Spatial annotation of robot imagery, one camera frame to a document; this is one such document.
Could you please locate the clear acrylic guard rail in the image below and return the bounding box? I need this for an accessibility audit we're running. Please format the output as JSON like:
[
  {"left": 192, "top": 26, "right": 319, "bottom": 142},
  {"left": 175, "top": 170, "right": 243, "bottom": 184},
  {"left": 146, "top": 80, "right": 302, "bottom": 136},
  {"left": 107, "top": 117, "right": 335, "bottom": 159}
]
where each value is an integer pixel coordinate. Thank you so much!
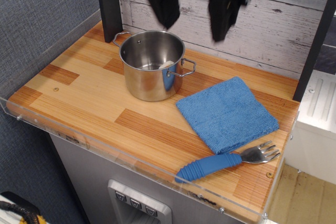
[{"left": 1, "top": 11, "right": 298, "bottom": 223}]

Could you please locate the right black frame post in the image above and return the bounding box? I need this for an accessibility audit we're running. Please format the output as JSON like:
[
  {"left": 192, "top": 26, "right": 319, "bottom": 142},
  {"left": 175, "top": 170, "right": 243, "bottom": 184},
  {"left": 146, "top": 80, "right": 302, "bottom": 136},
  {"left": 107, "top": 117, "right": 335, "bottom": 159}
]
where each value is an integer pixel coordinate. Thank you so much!
[{"left": 292, "top": 0, "right": 335, "bottom": 102}]

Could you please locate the blue handled metal fork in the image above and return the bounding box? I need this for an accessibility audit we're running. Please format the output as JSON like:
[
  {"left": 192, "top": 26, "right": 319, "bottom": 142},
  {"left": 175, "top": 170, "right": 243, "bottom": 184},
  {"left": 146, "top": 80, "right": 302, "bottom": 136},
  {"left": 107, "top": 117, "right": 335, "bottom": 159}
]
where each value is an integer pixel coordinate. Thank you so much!
[{"left": 175, "top": 141, "right": 280, "bottom": 183}]

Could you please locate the metal pot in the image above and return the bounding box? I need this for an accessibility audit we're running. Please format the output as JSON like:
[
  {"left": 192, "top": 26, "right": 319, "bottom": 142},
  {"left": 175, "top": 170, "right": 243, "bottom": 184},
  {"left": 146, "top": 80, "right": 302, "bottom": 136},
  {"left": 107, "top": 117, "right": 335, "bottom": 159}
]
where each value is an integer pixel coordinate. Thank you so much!
[{"left": 113, "top": 30, "right": 196, "bottom": 102}]

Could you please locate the grey cabinet front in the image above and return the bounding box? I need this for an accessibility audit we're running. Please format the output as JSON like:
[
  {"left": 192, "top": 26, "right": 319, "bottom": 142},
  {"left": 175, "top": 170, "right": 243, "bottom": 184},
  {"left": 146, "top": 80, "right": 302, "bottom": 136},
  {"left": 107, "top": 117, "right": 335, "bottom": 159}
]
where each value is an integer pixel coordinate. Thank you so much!
[{"left": 48, "top": 132, "right": 237, "bottom": 224}]

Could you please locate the left black frame post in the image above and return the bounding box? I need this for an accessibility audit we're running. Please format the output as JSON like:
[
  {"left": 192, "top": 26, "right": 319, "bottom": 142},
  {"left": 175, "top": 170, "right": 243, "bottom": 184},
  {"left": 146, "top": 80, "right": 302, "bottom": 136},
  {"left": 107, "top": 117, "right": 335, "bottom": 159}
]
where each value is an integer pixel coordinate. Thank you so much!
[{"left": 99, "top": 0, "right": 123, "bottom": 42}]

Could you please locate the white block beside table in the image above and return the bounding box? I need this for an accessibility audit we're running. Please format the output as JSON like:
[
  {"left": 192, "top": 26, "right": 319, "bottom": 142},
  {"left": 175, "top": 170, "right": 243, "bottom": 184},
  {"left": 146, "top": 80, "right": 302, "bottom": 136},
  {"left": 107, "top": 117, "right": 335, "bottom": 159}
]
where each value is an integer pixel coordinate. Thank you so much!
[{"left": 283, "top": 70, "right": 335, "bottom": 184}]

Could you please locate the blue cloth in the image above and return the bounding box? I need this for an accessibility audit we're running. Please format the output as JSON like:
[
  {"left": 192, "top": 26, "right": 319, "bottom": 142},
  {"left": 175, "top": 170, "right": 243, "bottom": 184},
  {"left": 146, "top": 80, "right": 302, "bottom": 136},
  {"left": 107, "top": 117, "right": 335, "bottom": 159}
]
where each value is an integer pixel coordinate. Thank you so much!
[{"left": 176, "top": 77, "right": 279, "bottom": 154}]

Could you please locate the black frame post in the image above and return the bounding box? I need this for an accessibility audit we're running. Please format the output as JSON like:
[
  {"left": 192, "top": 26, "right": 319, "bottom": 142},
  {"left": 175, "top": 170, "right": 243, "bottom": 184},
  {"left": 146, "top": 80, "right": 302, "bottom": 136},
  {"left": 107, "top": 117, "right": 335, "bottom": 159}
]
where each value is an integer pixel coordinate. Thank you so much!
[
  {"left": 292, "top": 0, "right": 335, "bottom": 102},
  {"left": 99, "top": 0, "right": 123, "bottom": 42}
]

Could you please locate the silver control panel with buttons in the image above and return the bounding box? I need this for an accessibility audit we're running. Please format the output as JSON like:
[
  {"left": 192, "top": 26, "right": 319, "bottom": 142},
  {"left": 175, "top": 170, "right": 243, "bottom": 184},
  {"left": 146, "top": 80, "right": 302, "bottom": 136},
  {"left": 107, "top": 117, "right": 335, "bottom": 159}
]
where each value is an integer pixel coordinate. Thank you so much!
[{"left": 108, "top": 179, "right": 173, "bottom": 224}]

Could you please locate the black and yellow object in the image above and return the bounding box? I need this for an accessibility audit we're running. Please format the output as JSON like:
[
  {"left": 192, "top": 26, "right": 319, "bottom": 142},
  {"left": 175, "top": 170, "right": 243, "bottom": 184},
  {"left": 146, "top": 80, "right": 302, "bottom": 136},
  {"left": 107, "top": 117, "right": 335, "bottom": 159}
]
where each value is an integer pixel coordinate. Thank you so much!
[{"left": 1, "top": 191, "right": 48, "bottom": 223}]

